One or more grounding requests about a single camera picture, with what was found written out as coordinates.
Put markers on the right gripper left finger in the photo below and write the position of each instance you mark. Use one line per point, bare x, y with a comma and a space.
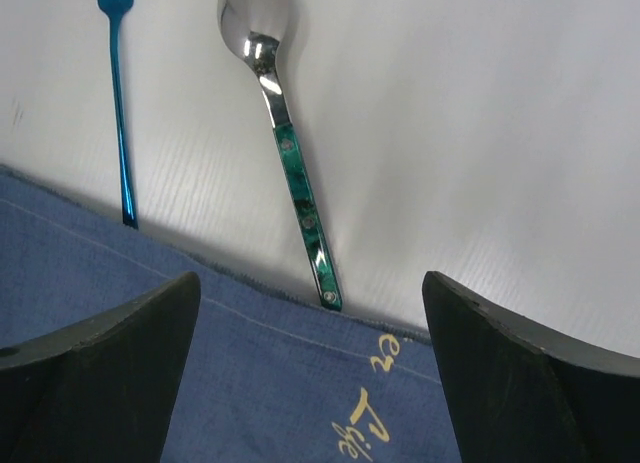
102, 389

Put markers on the blue plastic fork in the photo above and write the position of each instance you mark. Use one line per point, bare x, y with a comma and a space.
115, 10

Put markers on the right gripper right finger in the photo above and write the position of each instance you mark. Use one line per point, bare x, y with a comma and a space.
519, 391

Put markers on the blue embroidered cloth placemat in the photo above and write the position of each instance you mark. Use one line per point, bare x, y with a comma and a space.
266, 380

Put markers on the metal spoon teal handle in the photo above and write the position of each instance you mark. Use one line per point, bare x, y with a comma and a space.
253, 31

